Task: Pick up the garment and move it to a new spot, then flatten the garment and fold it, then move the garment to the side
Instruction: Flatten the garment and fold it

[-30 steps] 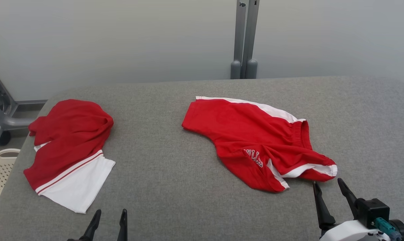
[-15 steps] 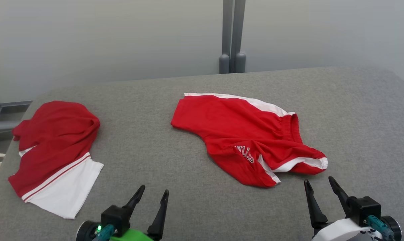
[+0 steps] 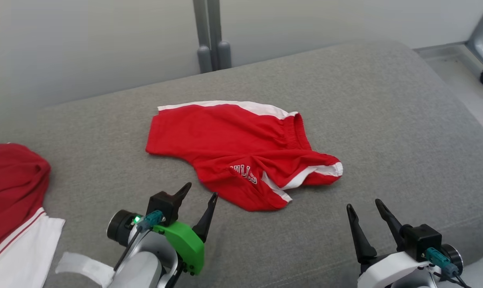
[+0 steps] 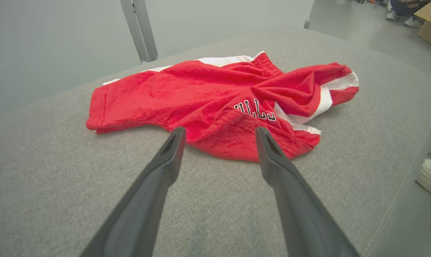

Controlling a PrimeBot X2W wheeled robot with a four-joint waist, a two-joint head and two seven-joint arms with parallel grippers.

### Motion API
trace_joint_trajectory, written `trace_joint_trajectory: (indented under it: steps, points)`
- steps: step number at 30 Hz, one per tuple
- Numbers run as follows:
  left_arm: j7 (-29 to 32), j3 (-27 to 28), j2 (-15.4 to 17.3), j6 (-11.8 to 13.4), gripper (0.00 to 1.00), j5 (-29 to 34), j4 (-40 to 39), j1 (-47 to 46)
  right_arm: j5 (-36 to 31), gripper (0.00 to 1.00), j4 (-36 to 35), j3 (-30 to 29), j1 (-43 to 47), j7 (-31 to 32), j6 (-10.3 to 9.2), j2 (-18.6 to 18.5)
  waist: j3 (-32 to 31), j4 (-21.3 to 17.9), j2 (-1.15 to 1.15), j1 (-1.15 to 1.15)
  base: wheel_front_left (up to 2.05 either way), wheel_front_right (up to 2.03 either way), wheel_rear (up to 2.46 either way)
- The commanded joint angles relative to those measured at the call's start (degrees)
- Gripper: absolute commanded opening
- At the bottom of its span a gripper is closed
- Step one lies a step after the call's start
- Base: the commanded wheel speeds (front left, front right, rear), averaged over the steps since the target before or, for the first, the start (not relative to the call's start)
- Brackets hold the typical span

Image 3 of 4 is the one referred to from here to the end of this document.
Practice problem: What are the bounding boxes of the teal right camera connector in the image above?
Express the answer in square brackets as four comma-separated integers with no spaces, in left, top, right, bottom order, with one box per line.
[425,247,459,278]

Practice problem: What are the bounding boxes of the red shorts with white stripes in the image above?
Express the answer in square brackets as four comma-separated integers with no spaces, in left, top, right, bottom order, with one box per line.
[145,100,343,212]

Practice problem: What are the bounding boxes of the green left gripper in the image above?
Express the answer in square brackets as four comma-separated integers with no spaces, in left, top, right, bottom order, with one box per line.
[153,182,219,276]

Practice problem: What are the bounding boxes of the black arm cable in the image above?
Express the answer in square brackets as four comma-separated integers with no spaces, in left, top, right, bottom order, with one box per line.
[113,224,146,273]
[433,271,472,288]

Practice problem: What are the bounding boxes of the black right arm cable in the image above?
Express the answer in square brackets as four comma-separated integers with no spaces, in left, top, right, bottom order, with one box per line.
[433,271,472,288]

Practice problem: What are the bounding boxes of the red shirt with white sleeves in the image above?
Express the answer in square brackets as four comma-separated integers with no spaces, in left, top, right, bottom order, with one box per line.
[0,143,65,288]

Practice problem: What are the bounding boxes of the grey metal frame with caster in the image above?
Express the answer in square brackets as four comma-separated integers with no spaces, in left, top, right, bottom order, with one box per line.
[414,4,483,87]

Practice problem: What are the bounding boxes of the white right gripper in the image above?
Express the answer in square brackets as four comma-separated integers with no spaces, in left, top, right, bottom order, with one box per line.
[346,198,430,288]

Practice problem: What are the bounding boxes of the teal camera connector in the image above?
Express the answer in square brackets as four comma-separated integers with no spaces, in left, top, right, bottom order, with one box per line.
[137,210,164,232]
[425,247,459,278]

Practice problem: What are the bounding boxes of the white strap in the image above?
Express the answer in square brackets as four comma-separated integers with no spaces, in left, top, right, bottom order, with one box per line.
[55,252,115,288]

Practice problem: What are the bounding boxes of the teal left camera connector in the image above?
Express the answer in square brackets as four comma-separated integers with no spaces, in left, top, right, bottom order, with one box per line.
[137,210,164,232]

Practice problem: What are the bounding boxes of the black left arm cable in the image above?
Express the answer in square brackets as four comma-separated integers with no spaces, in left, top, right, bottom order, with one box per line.
[113,224,146,273]

